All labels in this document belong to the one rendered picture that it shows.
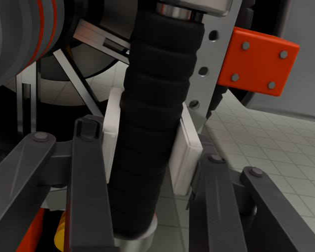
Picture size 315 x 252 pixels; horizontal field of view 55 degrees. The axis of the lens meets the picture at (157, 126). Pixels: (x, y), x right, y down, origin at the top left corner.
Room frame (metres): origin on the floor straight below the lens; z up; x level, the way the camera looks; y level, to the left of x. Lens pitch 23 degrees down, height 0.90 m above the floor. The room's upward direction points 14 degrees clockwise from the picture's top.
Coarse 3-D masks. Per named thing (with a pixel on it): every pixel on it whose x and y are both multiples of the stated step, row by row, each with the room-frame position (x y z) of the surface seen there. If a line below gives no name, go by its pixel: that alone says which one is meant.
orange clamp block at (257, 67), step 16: (240, 32) 0.38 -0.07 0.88; (256, 32) 0.43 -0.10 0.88; (240, 48) 0.38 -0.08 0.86; (256, 48) 0.39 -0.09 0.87; (272, 48) 0.39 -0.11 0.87; (288, 48) 0.39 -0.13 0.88; (224, 64) 0.38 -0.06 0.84; (240, 64) 0.39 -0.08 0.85; (256, 64) 0.39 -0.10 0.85; (272, 64) 0.39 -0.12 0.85; (288, 64) 0.39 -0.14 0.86; (224, 80) 0.38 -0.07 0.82; (240, 80) 0.39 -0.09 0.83; (256, 80) 0.39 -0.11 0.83; (272, 80) 0.39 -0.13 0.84
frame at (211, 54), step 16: (240, 0) 0.38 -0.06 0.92; (208, 16) 0.38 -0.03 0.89; (224, 16) 0.38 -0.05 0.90; (208, 32) 0.38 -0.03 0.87; (224, 32) 0.38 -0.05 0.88; (208, 48) 0.38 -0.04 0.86; (224, 48) 0.38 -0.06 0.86; (208, 64) 0.38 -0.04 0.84; (192, 80) 0.38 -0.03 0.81; (208, 80) 0.38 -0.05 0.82; (192, 96) 0.38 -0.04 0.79; (208, 96) 0.38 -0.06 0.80; (192, 112) 0.38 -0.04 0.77; (0, 160) 0.38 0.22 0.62; (48, 192) 0.35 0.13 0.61; (64, 192) 0.35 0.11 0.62; (64, 208) 0.35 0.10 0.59
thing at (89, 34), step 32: (64, 0) 0.49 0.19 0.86; (64, 32) 0.49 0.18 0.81; (96, 32) 0.46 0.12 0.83; (32, 64) 0.44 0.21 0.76; (64, 64) 0.45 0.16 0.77; (128, 64) 0.47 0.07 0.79; (0, 96) 0.58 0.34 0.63; (32, 96) 0.45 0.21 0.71; (0, 128) 0.48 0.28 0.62; (32, 128) 0.45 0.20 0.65; (64, 128) 0.53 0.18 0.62
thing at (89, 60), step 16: (96, 0) 0.61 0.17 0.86; (112, 0) 0.61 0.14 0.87; (128, 0) 0.62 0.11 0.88; (96, 16) 0.61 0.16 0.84; (112, 16) 0.61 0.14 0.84; (128, 16) 0.62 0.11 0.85; (128, 32) 0.62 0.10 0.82; (80, 48) 0.60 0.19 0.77; (48, 64) 0.59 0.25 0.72; (80, 64) 0.60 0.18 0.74; (96, 64) 0.61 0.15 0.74; (64, 80) 0.60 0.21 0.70
